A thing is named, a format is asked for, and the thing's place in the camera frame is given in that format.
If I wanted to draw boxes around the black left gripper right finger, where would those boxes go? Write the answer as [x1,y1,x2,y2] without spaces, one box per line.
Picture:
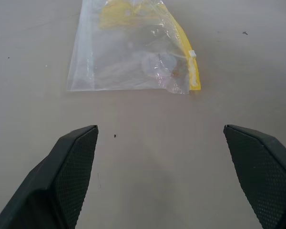
[223,124,286,229]

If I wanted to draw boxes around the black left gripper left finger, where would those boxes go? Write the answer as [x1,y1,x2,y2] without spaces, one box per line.
[0,125,99,229]

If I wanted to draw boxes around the clear yellow-zip plastic bag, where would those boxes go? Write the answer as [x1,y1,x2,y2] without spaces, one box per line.
[66,0,202,95]

